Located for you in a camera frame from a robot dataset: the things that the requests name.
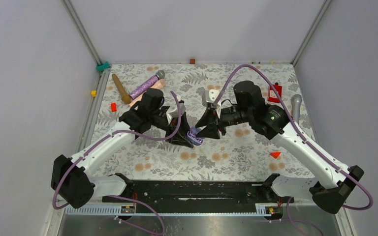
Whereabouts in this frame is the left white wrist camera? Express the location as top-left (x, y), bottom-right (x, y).
top-left (166, 101), bottom-right (186, 124)

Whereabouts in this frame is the red square box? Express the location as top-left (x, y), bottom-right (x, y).
top-left (267, 82), bottom-right (283, 103)

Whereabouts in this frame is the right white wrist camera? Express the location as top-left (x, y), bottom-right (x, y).
top-left (202, 89), bottom-right (220, 107)

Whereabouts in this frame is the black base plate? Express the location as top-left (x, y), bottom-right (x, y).
top-left (121, 176), bottom-right (293, 214)

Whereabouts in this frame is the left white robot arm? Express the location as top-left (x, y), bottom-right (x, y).
top-left (51, 88), bottom-right (193, 209)

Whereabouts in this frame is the purple glitter toy microphone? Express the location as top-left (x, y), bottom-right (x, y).
top-left (130, 70), bottom-right (165, 99)

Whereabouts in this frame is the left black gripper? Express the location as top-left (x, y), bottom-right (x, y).
top-left (151, 110), bottom-right (197, 148)

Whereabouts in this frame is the teal corner bracket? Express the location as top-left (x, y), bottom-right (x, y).
top-left (96, 61), bottom-right (111, 72)

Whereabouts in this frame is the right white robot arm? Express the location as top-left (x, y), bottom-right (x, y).
top-left (196, 81), bottom-right (364, 214)

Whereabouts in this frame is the red triangle block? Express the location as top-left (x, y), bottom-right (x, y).
top-left (270, 151), bottom-right (282, 159)

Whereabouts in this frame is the brown toy microphone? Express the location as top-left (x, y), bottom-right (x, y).
top-left (112, 74), bottom-right (132, 105)

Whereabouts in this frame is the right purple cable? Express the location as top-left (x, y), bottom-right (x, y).
top-left (212, 64), bottom-right (374, 235)

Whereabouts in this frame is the pink toy microphone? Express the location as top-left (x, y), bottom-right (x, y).
top-left (129, 79), bottom-right (166, 107)

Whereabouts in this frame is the silver toy microphone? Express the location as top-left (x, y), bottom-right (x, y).
top-left (291, 94), bottom-right (303, 123)

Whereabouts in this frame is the red small block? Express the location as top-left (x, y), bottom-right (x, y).
top-left (110, 103), bottom-right (117, 113)

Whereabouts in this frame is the purple earbud case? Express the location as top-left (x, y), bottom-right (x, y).
top-left (187, 127), bottom-right (203, 146)

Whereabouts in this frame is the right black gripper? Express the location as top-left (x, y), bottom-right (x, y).
top-left (195, 105), bottom-right (252, 140)

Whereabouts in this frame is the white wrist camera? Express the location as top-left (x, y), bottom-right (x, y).
top-left (166, 101), bottom-right (186, 124)
top-left (202, 89), bottom-right (220, 107)

